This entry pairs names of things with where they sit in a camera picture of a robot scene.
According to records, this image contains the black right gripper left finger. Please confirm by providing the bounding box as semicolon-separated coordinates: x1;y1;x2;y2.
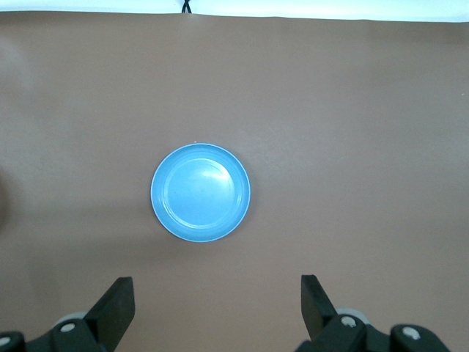
0;276;137;352

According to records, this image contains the blue round plate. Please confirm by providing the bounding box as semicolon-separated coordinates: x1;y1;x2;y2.
150;143;252;243

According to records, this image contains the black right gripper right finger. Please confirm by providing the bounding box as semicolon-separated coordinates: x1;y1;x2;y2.
300;274;451;352

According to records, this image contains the brown table mat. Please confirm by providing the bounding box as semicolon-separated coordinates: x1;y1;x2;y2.
0;10;469;352

